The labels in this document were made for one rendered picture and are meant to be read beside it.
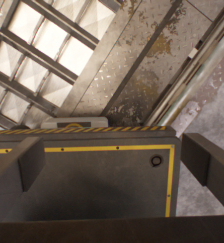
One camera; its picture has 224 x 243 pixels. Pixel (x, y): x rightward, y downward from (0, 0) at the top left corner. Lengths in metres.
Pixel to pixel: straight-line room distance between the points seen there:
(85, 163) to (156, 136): 0.22
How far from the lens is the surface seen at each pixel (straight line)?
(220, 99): 0.96
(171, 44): 0.85
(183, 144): 0.16
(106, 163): 0.55
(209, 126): 0.96
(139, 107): 0.83
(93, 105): 0.82
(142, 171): 0.57
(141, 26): 0.83
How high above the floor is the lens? 0.80
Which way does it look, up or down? 75 degrees down
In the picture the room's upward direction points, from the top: 176 degrees clockwise
